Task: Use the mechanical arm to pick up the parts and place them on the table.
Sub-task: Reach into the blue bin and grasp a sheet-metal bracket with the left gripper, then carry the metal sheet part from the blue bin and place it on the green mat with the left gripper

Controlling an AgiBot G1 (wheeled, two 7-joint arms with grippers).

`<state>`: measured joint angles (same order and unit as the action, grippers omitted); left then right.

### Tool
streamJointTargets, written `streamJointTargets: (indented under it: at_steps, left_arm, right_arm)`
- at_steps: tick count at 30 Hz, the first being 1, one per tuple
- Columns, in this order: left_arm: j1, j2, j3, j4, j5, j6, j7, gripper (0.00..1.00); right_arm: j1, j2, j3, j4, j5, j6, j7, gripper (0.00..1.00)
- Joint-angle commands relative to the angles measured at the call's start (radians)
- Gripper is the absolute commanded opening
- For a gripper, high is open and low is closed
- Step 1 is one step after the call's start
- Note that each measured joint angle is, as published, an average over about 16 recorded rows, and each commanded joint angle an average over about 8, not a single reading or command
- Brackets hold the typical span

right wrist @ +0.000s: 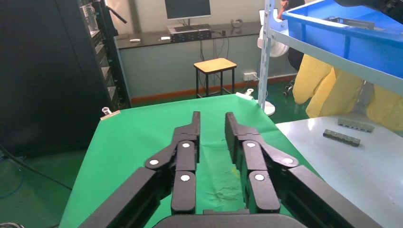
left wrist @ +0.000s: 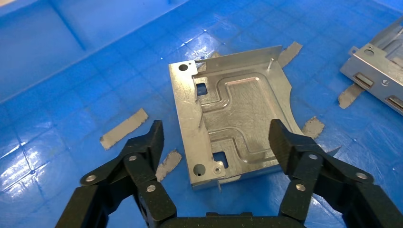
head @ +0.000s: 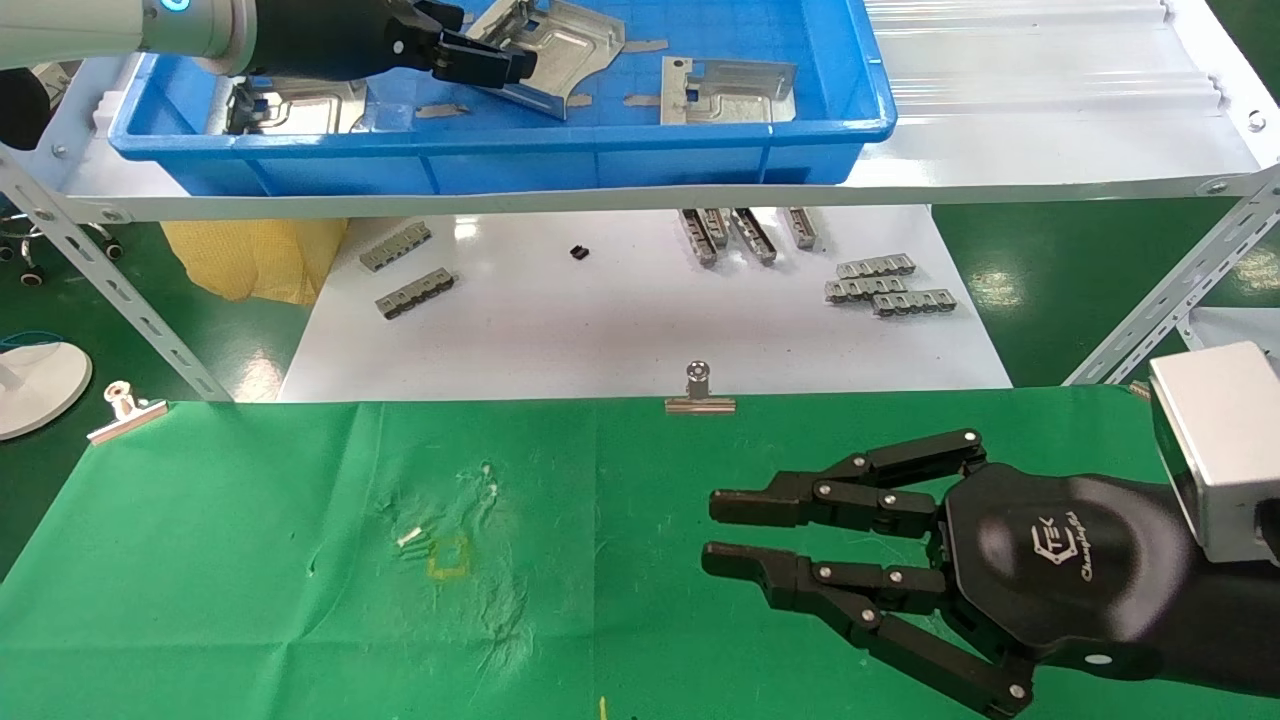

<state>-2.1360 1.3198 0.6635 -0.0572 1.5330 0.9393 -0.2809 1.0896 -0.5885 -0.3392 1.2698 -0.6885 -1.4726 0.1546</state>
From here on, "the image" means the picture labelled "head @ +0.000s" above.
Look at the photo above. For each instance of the yellow mesh cloth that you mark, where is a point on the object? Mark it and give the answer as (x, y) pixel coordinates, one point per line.
(250, 260)

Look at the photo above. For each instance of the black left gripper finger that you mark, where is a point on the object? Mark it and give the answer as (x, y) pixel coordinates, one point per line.
(485, 62)
(442, 17)

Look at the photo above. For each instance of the white round stand base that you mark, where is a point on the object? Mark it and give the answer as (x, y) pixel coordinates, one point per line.
(35, 385)

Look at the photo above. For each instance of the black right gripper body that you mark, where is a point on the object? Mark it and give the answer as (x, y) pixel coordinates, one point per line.
(1070, 570)

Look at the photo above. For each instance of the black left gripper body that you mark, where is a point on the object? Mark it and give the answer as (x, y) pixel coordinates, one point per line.
(340, 35)

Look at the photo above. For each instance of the grey metal channel part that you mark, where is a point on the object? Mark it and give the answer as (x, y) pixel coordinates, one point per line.
(696, 240)
(718, 226)
(754, 236)
(802, 228)

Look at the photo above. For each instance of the white metal shelf rack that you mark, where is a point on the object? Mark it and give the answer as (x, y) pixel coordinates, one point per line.
(1235, 328)
(1000, 120)

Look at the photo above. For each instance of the green table cloth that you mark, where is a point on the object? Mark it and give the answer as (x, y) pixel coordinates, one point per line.
(250, 600)

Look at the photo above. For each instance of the large stamped metal bracket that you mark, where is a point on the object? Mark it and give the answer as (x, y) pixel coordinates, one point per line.
(310, 110)
(575, 45)
(740, 95)

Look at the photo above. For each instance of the blue plastic bin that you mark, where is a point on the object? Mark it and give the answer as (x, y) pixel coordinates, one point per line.
(600, 160)

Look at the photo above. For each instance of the small white scrap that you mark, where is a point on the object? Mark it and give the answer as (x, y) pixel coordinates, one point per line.
(409, 537)

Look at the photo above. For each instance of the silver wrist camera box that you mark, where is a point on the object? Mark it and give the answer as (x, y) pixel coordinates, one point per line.
(1220, 440)

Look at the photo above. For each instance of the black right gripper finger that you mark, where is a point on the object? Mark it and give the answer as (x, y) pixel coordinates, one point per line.
(870, 600)
(850, 500)

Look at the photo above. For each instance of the black stool with casters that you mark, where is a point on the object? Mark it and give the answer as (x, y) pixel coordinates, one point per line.
(20, 110)

